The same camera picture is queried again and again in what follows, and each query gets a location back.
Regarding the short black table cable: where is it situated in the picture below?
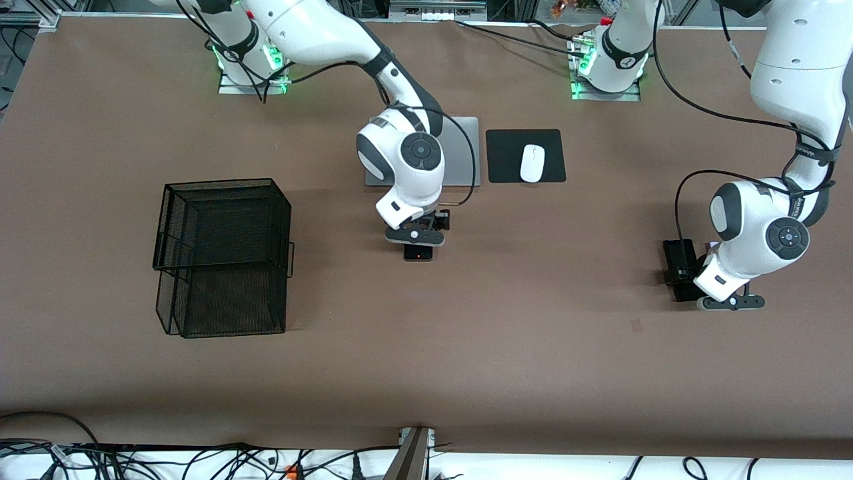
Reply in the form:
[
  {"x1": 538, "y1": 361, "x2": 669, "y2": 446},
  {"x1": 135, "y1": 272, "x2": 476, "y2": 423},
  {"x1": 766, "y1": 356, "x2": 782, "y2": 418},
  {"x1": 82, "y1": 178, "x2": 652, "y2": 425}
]
[{"x1": 530, "y1": 20, "x2": 590, "y2": 42}]

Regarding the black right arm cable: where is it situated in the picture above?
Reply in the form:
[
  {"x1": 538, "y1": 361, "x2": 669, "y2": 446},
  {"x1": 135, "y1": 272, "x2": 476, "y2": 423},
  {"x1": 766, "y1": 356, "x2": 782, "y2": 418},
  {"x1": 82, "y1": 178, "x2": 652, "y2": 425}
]
[{"x1": 175, "y1": 0, "x2": 478, "y2": 209}]

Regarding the aluminium profile post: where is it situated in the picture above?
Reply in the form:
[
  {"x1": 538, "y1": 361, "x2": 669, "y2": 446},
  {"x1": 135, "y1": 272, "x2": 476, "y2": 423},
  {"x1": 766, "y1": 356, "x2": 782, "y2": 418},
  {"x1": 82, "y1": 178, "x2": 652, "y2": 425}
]
[{"x1": 383, "y1": 427, "x2": 437, "y2": 480}]

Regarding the long black table cable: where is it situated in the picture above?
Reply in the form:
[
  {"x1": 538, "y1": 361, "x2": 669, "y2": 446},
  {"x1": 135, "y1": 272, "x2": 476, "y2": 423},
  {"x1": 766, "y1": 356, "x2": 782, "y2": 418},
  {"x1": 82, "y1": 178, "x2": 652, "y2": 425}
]
[{"x1": 455, "y1": 20, "x2": 575, "y2": 53}]

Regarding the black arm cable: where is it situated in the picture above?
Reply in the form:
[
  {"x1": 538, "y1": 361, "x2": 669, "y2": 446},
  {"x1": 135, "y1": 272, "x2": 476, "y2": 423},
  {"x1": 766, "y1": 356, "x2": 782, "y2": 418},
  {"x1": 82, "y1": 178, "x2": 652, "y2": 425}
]
[
  {"x1": 652, "y1": 0, "x2": 840, "y2": 251},
  {"x1": 175, "y1": 0, "x2": 478, "y2": 209}
]

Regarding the silver closed laptop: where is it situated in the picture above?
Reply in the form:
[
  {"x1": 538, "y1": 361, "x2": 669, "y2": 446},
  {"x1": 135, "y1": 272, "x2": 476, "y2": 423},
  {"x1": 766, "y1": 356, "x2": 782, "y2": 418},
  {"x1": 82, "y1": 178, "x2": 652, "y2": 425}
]
[{"x1": 365, "y1": 117, "x2": 481, "y2": 188}]

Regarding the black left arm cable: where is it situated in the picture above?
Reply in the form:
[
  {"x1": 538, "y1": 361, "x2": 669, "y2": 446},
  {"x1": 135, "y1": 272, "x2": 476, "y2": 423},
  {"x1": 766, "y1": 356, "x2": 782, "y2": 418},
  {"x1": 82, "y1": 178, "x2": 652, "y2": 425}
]
[{"x1": 652, "y1": 0, "x2": 840, "y2": 251}]

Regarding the black mouse pad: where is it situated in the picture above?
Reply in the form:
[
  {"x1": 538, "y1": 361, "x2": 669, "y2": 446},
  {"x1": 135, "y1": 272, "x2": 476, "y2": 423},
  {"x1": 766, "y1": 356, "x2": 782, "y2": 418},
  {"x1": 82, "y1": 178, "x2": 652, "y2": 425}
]
[{"x1": 485, "y1": 129, "x2": 567, "y2": 184}]

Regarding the black arched floor cable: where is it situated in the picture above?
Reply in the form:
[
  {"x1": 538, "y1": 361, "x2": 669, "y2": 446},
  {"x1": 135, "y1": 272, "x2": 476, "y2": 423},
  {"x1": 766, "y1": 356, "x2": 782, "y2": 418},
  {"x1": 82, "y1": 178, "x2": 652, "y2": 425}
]
[{"x1": 0, "y1": 411, "x2": 101, "y2": 447}]

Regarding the white grey power strip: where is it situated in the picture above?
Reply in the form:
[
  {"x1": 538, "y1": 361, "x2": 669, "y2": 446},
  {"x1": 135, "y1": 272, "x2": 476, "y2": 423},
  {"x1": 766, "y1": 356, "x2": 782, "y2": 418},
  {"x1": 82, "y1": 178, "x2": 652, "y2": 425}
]
[{"x1": 390, "y1": 0, "x2": 487, "y2": 21}]

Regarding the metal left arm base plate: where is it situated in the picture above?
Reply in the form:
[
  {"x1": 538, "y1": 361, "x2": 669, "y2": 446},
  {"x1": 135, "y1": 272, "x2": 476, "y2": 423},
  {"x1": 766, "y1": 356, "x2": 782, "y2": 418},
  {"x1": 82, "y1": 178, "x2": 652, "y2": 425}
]
[{"x1": 570, "y1": 75, "x2": 642, "y2": 102}]

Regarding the long black phone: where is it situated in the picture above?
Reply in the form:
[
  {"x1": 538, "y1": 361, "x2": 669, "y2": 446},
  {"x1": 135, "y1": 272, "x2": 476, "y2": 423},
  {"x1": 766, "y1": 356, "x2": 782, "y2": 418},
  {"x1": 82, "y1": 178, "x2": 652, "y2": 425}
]
[{"x1": 662, "y1": 239, "x2": 700, "y2": 303}]

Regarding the white computer mouse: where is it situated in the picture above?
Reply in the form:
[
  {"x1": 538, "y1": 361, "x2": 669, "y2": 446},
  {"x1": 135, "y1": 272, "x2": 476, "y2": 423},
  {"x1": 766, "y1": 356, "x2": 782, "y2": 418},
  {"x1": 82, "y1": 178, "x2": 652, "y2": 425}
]
[{"x1": 520, "y1": 144, "x2": 546, "y2": 183}]

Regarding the black mesh two-tier basket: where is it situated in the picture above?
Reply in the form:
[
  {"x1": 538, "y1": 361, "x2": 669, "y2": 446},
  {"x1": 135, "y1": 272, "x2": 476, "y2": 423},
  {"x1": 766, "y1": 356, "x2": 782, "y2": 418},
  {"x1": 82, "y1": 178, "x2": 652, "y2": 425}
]
[{"x1": 153, "y1": 177, "x2": 295, "y2": 339}]

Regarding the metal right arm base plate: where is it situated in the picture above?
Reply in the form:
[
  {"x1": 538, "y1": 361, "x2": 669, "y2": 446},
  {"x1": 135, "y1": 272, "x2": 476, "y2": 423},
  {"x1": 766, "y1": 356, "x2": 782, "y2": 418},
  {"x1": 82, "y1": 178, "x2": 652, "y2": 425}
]
[{"x1": 219, "y1": 67, "x2": 289, "y2": 95}]

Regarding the aluminium frame rail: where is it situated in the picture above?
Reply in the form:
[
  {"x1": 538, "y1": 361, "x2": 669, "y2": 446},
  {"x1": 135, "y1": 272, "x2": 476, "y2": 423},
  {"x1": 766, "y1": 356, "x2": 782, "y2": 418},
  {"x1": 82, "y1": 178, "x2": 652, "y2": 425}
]
[{"x1": 0, "y1": 7, "x2": 62, "y2": 31}]

